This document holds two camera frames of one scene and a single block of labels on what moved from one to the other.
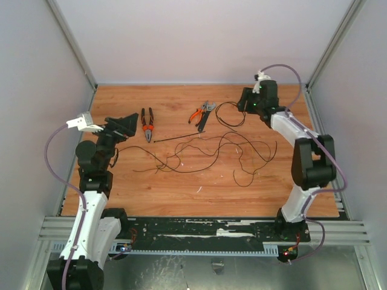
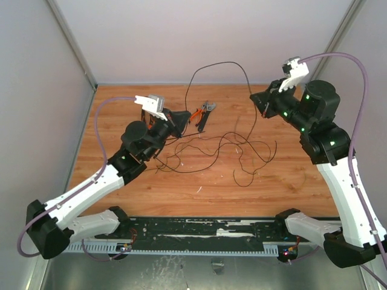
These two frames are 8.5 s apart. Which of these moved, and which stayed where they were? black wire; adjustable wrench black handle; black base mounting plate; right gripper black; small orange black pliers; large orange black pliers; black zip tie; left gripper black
Moved: left gripper black; black wire; right gripper black
Stayed: black zip tie; black base mounting plate; adjustable wrench black handle; small orange black pliers; large orange black pliers
